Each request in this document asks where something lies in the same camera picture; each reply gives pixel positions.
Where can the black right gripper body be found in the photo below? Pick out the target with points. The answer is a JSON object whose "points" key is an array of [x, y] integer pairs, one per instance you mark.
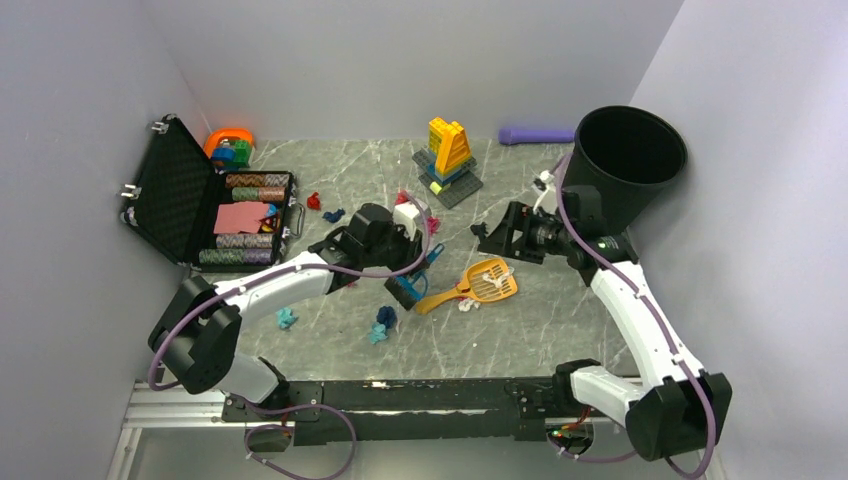
{"points": [[540, 235]]}

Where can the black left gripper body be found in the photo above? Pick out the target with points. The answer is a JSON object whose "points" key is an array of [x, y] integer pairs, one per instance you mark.
{"points": [[398, 249]]}

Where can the blue hand brush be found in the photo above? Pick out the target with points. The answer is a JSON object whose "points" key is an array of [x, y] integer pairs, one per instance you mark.
{"points": [[410, 288]]}

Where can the yellow slotted plastic scoop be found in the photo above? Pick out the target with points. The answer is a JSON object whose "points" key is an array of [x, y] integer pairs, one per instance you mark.
{"points": [[472, 286]]}

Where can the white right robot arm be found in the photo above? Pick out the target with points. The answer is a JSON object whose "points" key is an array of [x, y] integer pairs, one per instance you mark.
{"points": [[678, 407]]}

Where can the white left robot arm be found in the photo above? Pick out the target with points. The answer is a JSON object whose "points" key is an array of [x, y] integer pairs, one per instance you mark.
{"points": [[196, 337]]}

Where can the black crumpled paper scrap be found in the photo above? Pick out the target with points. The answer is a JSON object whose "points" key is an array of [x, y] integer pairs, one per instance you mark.
{"points": [[479, 230]]}

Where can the small dark blue paper scrap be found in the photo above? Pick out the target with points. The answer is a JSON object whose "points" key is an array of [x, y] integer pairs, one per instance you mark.
{"points": [[333, 216]]}

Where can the pink crumpled paper scrap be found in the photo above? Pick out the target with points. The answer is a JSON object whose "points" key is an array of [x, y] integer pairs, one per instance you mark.
{"points": [[432, 222]]}

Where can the white paper scrap in scoop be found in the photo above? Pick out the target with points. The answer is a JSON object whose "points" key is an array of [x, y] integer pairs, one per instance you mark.
{"points": [[498, 280]]}

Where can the red crumpled paper scrap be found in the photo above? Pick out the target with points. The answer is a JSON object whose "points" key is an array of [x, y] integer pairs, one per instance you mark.
{"points": [[313, 202]]}

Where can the navy scrap front centre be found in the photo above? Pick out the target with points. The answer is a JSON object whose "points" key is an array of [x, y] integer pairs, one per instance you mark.
{"points": [[387, 317]]}

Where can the teal scrap front centre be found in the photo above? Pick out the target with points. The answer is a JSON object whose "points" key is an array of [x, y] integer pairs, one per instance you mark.
{"points": [[379, 332]]}

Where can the purple cylinder tube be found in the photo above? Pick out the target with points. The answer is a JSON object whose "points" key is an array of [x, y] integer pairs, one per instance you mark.
{"points": [[516, 135]]}

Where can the yellow block tower on plate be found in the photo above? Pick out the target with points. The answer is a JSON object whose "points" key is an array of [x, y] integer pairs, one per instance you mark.
{"points": [[447, 164]]}

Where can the black ribbed waste bin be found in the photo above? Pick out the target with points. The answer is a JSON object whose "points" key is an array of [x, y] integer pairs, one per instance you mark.
{"points": [[629, 156]]}

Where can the black poker chip case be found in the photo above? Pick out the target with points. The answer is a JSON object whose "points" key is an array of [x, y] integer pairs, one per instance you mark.
{"points": [[200, 216]]}

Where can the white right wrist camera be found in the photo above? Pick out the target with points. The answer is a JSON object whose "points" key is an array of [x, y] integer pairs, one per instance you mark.
{"points": [[545, 188]]}

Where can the white scrap under scoop handle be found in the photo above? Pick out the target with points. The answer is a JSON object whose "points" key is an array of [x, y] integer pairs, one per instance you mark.
{"points": [[468, 304]]}

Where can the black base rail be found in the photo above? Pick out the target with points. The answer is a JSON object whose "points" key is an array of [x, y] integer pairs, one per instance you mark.
{"points": [[520, 408]]}

